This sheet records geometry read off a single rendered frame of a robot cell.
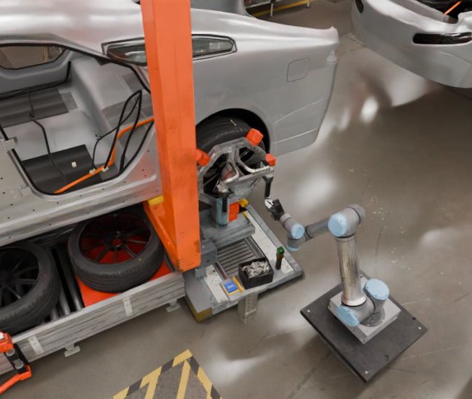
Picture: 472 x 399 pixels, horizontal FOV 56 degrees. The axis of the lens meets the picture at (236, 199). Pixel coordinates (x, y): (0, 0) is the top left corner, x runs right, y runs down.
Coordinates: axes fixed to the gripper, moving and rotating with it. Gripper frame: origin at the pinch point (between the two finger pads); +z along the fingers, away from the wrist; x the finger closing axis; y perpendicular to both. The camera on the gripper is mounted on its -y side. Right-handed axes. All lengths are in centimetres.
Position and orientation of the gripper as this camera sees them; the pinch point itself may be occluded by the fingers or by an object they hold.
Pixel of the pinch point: (266, 200)
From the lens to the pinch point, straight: 308.6
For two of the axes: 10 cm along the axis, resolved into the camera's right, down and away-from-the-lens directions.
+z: -5.2, -5.3, 6.7
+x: 8.3, -4.9, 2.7
